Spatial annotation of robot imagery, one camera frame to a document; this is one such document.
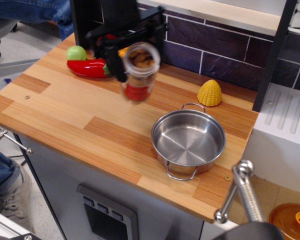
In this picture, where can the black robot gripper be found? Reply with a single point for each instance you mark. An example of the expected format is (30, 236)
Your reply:
(124, 26)

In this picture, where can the almond jar with red label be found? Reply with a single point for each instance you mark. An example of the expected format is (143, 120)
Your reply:
(141, 62)

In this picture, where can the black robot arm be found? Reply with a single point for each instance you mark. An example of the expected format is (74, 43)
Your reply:
(88, 15)

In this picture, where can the stainless steel pot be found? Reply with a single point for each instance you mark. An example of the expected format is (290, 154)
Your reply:
(187, 141)

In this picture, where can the orange toy item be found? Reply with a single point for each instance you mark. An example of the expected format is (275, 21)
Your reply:
(122, 52)

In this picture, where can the red toy pepper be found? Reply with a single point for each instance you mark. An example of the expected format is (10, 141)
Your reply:
(93, 68)

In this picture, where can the green toy apple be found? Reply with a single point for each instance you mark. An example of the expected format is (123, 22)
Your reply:
(76, 52)

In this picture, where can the blue jeans leg upper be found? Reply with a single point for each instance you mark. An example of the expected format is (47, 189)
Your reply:
(40, 11)

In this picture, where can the blue jeans leg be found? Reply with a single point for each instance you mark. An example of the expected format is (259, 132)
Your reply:
(10, 175)
(40, 11)

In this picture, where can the yellow toy corn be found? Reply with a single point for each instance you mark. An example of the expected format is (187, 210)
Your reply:
(210, 94)

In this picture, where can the blue jeans leg lower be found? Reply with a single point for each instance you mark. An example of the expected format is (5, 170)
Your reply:
(10, 175)

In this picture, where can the grey oven control panel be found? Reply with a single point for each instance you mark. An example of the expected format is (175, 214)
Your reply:
(107, 218)

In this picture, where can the metal clamp screw right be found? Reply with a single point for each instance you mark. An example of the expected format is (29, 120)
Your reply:
(242, 186)

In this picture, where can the grey sneaker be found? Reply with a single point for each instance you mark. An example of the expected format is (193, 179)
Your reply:
(15, 204)

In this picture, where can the white toy sink drainer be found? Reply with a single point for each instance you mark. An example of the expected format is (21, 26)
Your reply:
(280, 113)

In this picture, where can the orange plastic lid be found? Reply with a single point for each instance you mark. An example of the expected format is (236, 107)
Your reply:
(287, 218)

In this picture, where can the metal clamp handle left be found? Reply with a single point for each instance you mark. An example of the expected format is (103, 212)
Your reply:
(4, 134)

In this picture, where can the black metal frame post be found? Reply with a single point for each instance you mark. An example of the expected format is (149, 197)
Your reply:
(279, 38)

